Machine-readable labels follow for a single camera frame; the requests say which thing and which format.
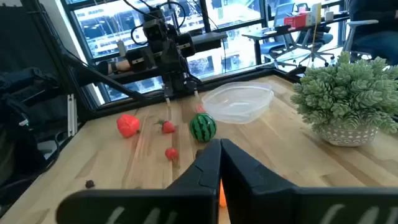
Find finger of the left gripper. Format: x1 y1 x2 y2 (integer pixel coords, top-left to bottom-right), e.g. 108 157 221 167
185 77 200 101
162 77 174 106

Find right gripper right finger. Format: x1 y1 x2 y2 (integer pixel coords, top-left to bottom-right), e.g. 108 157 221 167
221 138 398 224

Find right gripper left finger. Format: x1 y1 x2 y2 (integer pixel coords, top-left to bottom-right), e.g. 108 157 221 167
55 139 223 224

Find toy strawberry with green leaves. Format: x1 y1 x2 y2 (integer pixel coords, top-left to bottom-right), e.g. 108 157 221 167
164 147 180 161
154 119 176 134

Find green striped toy watermelon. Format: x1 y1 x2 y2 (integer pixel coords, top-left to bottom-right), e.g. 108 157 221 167
189 113 218 143

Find clear plastic tupperware container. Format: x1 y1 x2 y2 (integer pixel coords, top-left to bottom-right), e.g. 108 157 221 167
201 81 275 125

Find orange toy fruit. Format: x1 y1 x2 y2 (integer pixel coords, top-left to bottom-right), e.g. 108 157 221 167
218 180 228 208

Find red toy apple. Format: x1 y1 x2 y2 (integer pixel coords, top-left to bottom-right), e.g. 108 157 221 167
116 114 141 139

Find large office window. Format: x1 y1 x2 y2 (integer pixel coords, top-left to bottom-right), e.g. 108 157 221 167
60 0 346 103

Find black office desk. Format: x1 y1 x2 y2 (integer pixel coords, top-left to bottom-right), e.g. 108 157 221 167
241 14 351 66

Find blue office chair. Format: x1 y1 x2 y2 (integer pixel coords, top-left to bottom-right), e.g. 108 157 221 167
260 2 299 68

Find white aluminium extrusion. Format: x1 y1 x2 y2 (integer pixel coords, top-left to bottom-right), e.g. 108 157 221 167
67 94 78 138

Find red box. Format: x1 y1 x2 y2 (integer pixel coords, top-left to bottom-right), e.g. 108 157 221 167
283 14 308 29

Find dark office chair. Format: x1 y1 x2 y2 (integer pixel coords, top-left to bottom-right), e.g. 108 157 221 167
295 2 336 68

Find potted green succulent plant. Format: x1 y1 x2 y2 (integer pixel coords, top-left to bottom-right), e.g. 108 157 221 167
290 51 398 147

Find white box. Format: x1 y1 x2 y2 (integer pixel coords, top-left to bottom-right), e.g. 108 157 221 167
306 2 323 26

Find black bag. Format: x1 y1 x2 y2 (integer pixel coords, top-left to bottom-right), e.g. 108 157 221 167
0 67 68 194

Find white office chair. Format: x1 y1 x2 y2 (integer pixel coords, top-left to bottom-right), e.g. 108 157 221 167
341 19 380 62

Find person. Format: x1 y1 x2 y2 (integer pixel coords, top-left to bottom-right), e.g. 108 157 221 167
348 0 398 66

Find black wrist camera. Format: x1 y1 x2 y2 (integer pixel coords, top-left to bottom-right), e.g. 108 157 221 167
142 19 169 42

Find black aluminium table frame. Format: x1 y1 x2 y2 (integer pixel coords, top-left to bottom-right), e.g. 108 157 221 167
23 0 308 123

